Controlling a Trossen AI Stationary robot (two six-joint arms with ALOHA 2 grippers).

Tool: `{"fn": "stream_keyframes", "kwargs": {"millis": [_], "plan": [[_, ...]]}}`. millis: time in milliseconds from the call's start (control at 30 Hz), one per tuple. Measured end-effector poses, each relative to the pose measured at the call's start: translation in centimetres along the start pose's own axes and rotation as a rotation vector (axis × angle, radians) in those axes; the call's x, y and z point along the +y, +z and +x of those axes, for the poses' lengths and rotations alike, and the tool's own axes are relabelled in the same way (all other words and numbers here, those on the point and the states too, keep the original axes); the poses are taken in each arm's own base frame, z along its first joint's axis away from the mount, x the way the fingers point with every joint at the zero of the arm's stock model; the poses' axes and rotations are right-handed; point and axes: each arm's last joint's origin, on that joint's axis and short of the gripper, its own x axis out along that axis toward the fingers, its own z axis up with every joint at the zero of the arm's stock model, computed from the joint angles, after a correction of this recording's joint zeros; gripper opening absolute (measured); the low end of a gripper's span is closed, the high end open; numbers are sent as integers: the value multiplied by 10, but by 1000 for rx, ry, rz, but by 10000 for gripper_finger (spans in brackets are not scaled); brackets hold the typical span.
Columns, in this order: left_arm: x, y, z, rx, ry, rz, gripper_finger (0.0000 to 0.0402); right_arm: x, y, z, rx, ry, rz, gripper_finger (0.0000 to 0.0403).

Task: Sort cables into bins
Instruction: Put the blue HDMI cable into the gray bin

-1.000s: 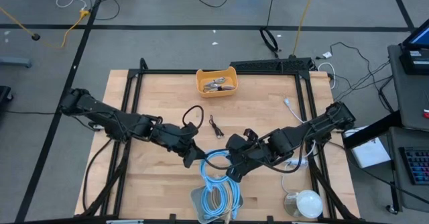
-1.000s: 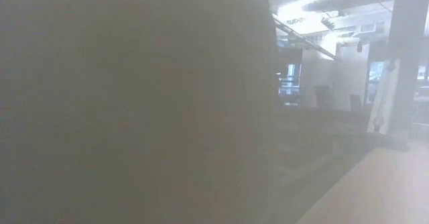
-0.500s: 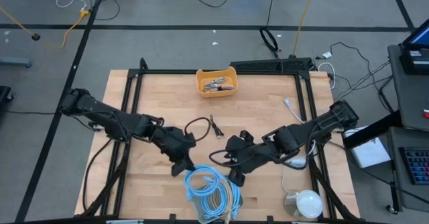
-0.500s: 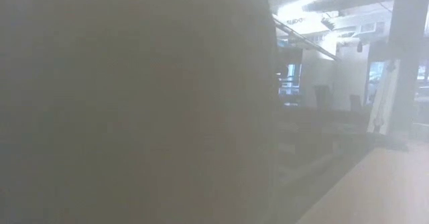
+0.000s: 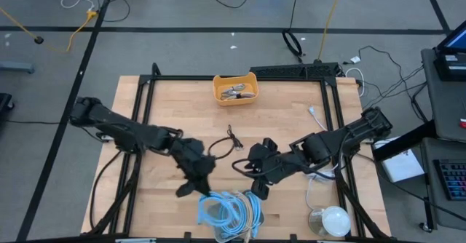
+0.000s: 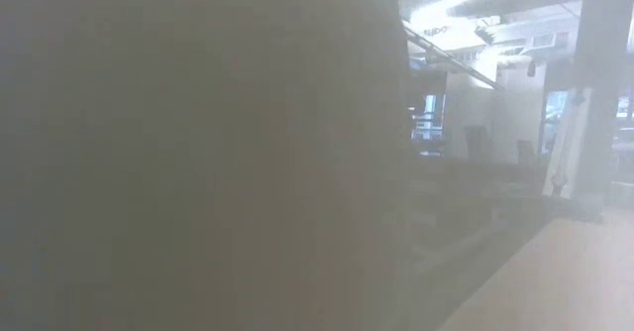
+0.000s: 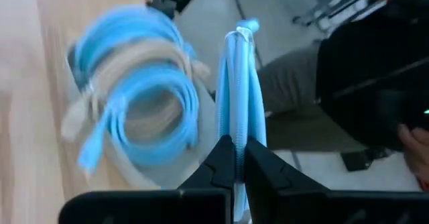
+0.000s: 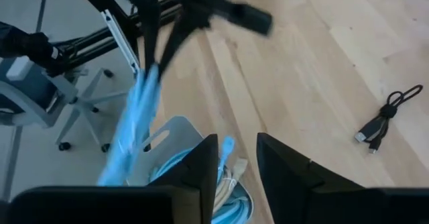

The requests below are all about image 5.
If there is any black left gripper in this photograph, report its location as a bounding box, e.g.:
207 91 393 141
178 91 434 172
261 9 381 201
170 137 217 199

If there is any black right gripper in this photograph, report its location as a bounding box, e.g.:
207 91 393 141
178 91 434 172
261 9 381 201
242 137 305 202

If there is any light blue cable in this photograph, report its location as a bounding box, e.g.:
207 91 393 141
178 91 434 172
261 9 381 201
218 191 264 239
197 194 241 237

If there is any clear round bowl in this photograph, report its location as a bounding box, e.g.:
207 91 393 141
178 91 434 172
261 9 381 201
308 207 334 237

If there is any yellow plastic bin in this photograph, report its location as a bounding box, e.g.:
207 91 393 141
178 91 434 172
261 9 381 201
212 71 260 108

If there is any white round lid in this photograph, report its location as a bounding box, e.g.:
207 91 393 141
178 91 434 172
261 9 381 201
322 205 352 238

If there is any black desk leg bar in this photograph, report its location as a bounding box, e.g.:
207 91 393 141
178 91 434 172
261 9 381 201
371 120 438 162

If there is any white paper box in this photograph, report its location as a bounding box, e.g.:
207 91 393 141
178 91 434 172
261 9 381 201
373 137 426 183

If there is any grey lower desk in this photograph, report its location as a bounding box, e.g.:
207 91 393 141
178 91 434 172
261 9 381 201
418 137 466 234

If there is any grey desk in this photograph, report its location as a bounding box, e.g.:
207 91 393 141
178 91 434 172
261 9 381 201
418 137 466 234
420 48 466 143

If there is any backlit black keyboard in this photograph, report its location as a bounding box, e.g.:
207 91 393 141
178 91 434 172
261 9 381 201
432 159 466 202

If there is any black laptop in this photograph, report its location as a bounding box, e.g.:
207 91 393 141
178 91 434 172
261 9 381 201
433 19 466 82

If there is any grey floor foot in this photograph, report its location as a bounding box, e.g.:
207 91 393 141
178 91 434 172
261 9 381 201
0 60 36 75

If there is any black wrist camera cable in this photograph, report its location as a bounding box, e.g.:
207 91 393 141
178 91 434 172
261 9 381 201
231 158 258 179

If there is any white USB cable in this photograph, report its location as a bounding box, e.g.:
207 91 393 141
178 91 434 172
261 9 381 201
304 105 338 212

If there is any grey bundled cable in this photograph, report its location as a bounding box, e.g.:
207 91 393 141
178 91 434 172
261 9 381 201
221 84 247 95

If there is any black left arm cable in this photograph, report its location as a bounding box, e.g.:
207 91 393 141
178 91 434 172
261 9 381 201
88 149 124 231

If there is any black aluminium table frame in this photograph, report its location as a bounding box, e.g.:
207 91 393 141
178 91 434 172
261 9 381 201
82 63 392 243

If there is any black looped floor cable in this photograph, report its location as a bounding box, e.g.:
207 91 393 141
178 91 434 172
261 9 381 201
281 0 305 64

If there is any white looped cable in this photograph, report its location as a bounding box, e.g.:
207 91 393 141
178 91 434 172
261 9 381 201
344 67 366 98

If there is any black long floor cable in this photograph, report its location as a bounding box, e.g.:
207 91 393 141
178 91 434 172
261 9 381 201
355 151 466 223

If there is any black cable bundle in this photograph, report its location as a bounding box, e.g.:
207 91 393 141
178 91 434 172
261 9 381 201
341 45 430 123

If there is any yellow floor cable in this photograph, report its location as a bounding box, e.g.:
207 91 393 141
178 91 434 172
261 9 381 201
316 0 347 63

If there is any black thin floor cable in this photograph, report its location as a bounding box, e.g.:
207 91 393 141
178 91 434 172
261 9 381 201
95 0 131 23

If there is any yellow extension cord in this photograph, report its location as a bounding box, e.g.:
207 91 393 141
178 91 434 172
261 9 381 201
0 6 99 53

